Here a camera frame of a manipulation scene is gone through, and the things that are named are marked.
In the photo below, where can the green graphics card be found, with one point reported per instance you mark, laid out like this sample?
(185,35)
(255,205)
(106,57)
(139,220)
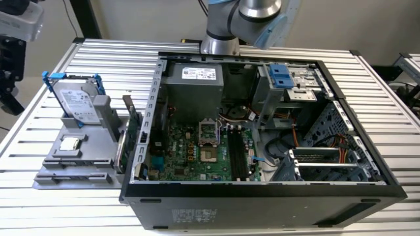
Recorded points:
(131,132)

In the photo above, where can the grey metal drive cage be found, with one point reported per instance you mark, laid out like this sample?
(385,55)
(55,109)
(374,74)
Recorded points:
(267,98)

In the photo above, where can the green motherboard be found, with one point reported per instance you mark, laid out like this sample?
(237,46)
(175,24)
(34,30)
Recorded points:
(183,169)

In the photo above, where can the grey power supply unit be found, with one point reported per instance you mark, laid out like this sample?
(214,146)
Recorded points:
(194,98)

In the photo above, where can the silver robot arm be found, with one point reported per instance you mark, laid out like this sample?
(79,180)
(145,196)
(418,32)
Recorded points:
(259,14)

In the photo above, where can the hard disk in blue carrier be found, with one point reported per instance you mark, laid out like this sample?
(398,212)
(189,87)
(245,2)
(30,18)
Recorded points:
(75,98)

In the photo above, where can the RAM stick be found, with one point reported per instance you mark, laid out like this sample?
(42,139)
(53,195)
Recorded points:
(79,162)
(74,175)

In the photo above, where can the black upright post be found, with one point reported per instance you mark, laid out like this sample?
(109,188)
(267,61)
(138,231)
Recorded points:
(87,19)

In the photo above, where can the CPU socket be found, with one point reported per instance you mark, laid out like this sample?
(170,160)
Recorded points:
(210,155)

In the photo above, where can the neighbouring metal slat table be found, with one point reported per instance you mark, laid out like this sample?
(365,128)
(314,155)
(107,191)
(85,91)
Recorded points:
(410,61)

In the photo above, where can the socket locking lever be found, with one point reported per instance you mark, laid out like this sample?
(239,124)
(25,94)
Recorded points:
(218,134)

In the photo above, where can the blue drive bay latch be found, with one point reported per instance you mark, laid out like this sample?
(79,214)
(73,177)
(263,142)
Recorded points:
(281,76)

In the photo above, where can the yellow black connector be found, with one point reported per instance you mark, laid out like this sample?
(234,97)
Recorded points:
(190,40)

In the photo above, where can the grey parts rack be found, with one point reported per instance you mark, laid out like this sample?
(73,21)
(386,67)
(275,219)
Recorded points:
(95,147)

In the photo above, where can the black open PC case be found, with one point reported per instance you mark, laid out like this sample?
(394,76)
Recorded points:
(230,209)

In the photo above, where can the silver CPU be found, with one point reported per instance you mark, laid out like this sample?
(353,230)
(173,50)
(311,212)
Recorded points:
(70,143)

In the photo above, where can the grey metal disk bay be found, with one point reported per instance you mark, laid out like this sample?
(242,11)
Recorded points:
(315,153)

